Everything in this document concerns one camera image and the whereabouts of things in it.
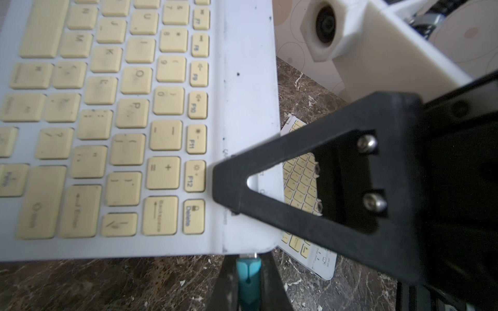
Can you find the white wireless keyboard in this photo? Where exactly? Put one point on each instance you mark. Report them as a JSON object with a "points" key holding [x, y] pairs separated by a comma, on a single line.
{"points": [[113, 116], [300, 191]]}

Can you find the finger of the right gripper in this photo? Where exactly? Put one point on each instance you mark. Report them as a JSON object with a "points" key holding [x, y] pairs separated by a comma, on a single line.
{"points": [[369, 183]]}

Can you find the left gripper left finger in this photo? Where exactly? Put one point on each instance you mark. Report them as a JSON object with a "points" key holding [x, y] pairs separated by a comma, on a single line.
{"points": [[225, 296]]}

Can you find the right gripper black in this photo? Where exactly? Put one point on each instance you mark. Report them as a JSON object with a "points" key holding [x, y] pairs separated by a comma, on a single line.
{"points": [[449, 186]]}

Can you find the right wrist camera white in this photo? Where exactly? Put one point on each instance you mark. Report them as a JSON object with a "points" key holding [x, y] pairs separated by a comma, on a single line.
{"points": [[373, 48]]}

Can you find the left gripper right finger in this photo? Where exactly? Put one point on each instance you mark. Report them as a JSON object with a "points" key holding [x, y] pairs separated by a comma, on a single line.
{"points": [[273, 294]]}

